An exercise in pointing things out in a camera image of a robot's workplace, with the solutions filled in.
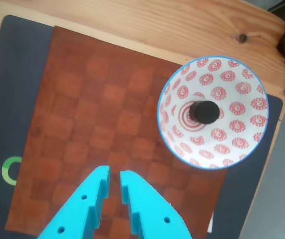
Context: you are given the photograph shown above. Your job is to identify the brown leather chessboard mat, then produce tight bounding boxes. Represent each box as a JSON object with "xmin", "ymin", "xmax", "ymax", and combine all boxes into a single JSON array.
[{"xmin": 4, "ymin": 25, "xmax": 227, "ymax": 239}]

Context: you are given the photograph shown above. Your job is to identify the black cylinder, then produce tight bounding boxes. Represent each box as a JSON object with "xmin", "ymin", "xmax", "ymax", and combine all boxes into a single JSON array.
[{"xmin": 188, "ymin": 100, "xmax": 220, "ymax": 125}]

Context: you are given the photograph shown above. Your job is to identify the white paper piece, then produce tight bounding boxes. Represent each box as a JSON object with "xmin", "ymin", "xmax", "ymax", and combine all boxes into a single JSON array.
[{"xmin": 208, "ymin": 211, "xmax": 215, "ymax": 234}]

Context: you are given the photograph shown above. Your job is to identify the dark desk mat green ring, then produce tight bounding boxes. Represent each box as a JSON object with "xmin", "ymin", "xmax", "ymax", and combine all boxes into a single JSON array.
[{"xmin": 0, "ymin": 14, "xmax": 284, "ymax": 239}]

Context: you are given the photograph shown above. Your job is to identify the white bowl red flower pattern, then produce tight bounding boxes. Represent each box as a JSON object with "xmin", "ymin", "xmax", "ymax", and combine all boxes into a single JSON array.
[{"xmin": 156, "ymin": 55, "xmax": 269, "ymax": 170}]

